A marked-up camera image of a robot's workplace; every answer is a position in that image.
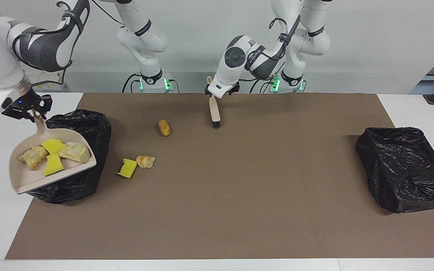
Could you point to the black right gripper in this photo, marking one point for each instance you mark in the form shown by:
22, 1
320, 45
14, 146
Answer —
26, 102

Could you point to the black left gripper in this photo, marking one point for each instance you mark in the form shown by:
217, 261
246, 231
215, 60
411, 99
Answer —
233, 89

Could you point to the beige hand brush black bristles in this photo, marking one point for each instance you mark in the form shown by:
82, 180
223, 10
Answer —
214, 109

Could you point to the small yellow sponge piece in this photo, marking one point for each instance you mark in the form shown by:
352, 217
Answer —
53, 146
53, 165

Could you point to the pale bread chunk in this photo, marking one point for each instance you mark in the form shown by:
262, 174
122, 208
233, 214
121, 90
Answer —
33, 157
74, 153

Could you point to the beige plastic dustpan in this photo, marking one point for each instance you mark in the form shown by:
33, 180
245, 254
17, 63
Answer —
32, 180

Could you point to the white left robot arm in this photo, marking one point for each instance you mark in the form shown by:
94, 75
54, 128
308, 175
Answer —
224, 81

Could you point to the black trash bag bin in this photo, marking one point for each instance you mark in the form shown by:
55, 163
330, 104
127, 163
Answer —
100, 131
401, 169

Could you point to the brown fried bread roll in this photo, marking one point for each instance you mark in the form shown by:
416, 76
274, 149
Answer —
164, 128

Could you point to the orange white croissant piece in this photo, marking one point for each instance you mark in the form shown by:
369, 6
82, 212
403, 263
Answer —
145, 162

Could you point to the large yellow sponge piece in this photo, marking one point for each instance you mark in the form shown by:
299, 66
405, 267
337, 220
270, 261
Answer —
127, 169

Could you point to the brown table mat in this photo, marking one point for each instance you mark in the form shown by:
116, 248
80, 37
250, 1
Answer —
217, 233

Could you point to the white wall socket box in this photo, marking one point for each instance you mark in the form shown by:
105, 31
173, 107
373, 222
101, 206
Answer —
55, 86

